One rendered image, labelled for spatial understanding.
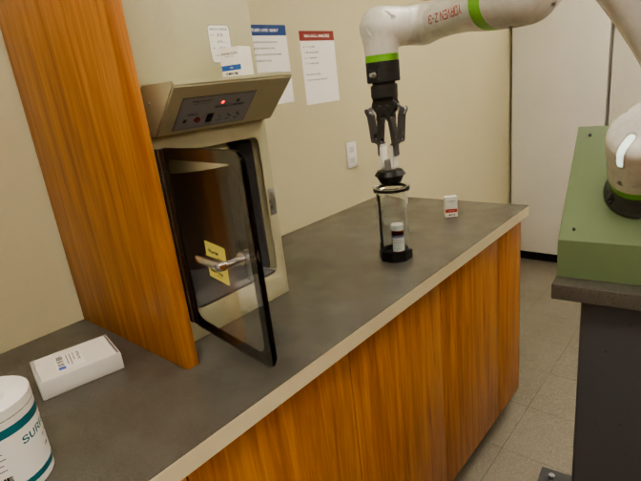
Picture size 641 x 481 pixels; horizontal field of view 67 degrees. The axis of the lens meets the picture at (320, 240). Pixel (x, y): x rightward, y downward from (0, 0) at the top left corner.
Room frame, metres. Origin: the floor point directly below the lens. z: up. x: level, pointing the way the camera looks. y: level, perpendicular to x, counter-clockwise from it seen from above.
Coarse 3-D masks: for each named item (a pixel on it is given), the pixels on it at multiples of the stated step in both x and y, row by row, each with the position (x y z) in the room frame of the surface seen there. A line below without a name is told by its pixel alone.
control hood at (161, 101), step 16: (176, 80) 0.95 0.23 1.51; (192, 80) 0.98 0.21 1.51; (208, 80) 1.00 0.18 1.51; (224, 80) 1.03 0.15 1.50; (240, 80) 1.06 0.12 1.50; (256, 80) 1.09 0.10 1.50; (272, 80) 1.13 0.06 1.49; (288, 80) 1.18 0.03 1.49; (144, 96) 1.01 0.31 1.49; (160, 96) 0.97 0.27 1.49; (176, 96) 0.96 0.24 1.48; (192, 96) 0.99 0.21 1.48; (256, 96) 1.13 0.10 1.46; (272, 96) 1.18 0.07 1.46; (160, 112) 0.98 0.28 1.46; (176, 112) 0.99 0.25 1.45; (256, 112) 1.17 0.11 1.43; (272, 112) 1.22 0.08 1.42; (160, 128) 0.99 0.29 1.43; (208, 128) 1.10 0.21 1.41
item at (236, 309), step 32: (192, 160) 0.90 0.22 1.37; (224, 160) 0.81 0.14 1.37; (192, 192) 0.92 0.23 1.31; (224, 192) 0.82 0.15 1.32; (192, 224) 0.94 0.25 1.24; (224, 224) 0.84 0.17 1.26; (192, 256) 0.97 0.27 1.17; (256, 256) 0.77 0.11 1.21; (192, 288) 0.99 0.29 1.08; (224, 288) 0.87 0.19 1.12; (256, 288) 0.78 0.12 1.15; (224, 320) 0.89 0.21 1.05; (256, 320) 0.80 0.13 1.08; (256, 352) 0.81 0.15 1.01
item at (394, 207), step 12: (384, 204) 1.38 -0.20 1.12; (396, 204) 1.37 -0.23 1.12; (384, 216) 1.38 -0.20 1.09; (396, 216) 1.37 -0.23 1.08; (408, 216) 1.41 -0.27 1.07; (384, 228) 1.39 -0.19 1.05; (396, 228) 1.37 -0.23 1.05; (408, 228) 1.40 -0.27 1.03; (384, 240) 1.39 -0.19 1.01; (396, 240) 1.37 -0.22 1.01; (408, 240) 1.39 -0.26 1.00; (396, 252) 1.37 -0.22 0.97
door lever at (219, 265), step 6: (240, 252) 0.81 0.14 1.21; (198, 258) 0.83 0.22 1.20; (204, 258) 0.81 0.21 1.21; (210, 258) 0.81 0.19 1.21; (234, 258) 0.80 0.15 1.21; (240, 258) 0.80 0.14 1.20; (204, 264) 0.81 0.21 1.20; (210, 264) 0.79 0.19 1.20; (216, 264) 0.78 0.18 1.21; (222, 264) 0.78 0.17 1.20; (228, 264) 0.78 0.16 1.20; (234, 264) 0.79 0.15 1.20; (240, 264) 0.81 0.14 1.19; (216, 270) 0.78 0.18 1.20; (222, 270) 0.77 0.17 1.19
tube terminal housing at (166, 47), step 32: (128, 0) 1.03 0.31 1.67; (160, 0) 1.08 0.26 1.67; (192, 0) 1.14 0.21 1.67; (224, 0) 1.20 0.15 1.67; (128, 32) 1.02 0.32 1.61; (160, 32) 1.07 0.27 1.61; (192, 32) 1.13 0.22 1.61; (160, 64) 1.06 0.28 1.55; (192, 64) 1.12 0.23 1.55; (256, 64) 1.25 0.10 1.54; (224, 128) 1.16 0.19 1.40; (256, 128) 1.23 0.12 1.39; (256, 160) 1.25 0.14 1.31; (288, 288) 1.25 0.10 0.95
